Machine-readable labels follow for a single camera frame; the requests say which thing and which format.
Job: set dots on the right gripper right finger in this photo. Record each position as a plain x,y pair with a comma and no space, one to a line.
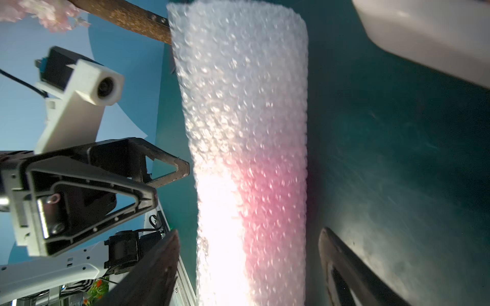
348,279

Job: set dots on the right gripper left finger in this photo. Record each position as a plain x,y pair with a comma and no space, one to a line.
153,279

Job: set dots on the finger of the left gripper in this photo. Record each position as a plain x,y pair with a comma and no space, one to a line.
128,158

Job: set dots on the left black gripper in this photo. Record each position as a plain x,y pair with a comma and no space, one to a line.
59,203

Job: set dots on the pink plastic wine glass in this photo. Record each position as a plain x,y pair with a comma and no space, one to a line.
262,255

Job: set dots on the clear bubble wrap sheet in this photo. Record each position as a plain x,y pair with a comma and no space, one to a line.
242,68

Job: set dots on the beige tape dispenser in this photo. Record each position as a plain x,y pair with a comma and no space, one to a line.
448,36

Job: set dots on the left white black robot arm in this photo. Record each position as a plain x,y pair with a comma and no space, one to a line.
115,251

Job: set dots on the pink cherry blossom tree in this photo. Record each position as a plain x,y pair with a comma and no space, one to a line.
56,16

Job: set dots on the aluminium front rail frame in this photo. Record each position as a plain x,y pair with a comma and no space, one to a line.
184,294

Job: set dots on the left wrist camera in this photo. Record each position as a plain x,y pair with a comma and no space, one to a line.
79,90

